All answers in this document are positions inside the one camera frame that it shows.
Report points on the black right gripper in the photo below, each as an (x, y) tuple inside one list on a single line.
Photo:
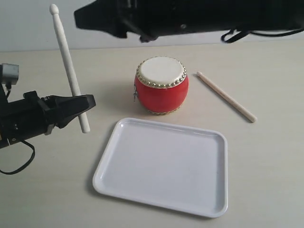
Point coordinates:
[(118, 17)]

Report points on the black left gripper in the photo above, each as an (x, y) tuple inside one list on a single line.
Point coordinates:
[(42, 112)]

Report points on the wooden drumstick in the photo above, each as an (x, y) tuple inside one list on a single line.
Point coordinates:
[(241, 109), (64, 50)]

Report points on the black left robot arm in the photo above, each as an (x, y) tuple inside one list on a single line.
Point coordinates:
[(11, 116)]

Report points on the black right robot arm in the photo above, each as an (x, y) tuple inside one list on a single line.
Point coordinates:
[(236, 18)]

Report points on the red small drum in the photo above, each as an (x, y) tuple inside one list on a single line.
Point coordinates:
[(161, 84)]

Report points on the white plastic tray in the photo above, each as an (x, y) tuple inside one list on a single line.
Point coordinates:
[(166, 165)]

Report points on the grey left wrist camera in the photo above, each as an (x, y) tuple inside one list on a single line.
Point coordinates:
[(9, 73)]

